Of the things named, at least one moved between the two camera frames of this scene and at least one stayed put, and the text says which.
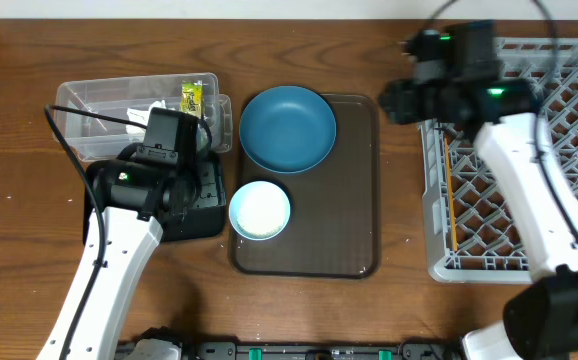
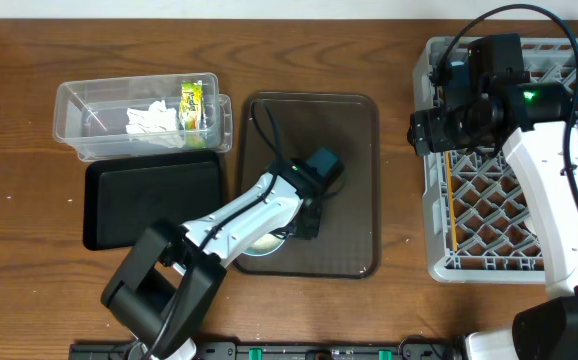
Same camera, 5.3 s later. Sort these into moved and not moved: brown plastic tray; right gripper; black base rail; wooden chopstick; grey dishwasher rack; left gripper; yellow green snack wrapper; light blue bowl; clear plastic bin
Moved: right gripper; light blue bowl; left gripper
Not moved: brown plastic tray; black base rail; yellow green snack wrapper; wooden chopstick; clear plastic bin; grey dishwasher rack
